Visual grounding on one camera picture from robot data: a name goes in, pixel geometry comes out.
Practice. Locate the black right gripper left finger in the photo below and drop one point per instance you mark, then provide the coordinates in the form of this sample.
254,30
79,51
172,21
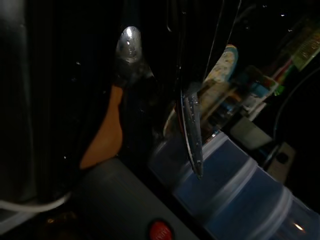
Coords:
167,50

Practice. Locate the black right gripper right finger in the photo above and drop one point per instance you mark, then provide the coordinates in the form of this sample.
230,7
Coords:
200,37

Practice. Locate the stainless steel sink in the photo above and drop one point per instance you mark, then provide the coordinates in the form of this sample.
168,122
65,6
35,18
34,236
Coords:
15,100

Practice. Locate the orange spatula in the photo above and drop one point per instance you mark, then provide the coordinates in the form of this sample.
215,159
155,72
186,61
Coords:
107,140

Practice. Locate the steel bowl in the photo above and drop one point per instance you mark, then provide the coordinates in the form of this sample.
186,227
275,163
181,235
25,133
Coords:
232,100

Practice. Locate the clear container with blue lid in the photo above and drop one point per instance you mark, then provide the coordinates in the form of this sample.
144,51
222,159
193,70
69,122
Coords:
237,187

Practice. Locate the grey canister with red logo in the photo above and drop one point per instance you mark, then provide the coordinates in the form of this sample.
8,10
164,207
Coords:
120,195

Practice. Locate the colourful packet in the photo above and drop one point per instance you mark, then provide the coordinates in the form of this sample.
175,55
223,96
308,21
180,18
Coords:
300,50

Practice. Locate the patterned plate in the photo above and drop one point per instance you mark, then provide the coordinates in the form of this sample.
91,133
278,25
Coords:
228,62

